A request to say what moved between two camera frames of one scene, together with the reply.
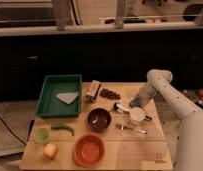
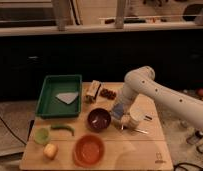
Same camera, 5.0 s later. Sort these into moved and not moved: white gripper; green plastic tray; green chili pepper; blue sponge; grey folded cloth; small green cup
Moved: blue sponge; white gripper
Not moved: grey folded cloth; green plastic tray; small green cup; green chili pepper
